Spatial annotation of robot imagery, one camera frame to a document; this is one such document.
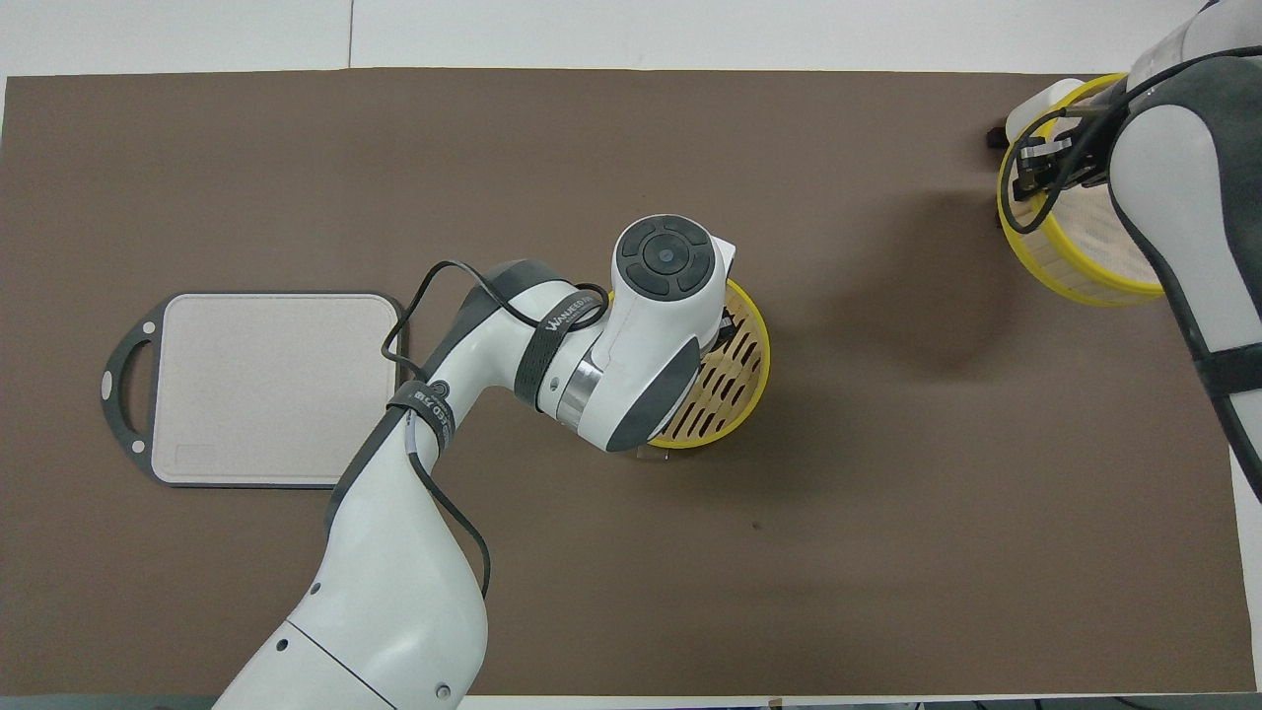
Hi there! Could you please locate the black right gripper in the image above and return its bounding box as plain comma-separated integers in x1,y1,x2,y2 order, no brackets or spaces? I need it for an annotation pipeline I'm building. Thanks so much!
1014,104,1117,200

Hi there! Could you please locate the yellow bamboo steamer lid tier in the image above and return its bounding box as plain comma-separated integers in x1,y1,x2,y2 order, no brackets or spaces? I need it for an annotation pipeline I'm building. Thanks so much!
996,74,1170,309

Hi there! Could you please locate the brown table mat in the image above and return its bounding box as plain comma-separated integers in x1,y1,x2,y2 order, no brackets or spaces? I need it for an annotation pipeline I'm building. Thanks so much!
0,67,1258,697

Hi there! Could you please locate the grey cutting board black rim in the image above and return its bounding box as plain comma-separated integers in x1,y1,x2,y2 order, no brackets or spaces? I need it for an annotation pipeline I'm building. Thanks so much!
101,291,407,490

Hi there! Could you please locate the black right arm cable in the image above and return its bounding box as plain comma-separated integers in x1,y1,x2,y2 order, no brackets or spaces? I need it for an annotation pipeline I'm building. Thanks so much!
1000,44,1262,236

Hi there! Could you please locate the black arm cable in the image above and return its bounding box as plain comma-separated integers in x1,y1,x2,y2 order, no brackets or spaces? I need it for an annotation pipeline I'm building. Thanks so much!
1000,44,1262,236
380,259,614,604

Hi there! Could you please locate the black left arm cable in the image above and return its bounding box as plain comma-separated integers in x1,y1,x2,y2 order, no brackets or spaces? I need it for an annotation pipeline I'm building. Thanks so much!
380,259,614,604

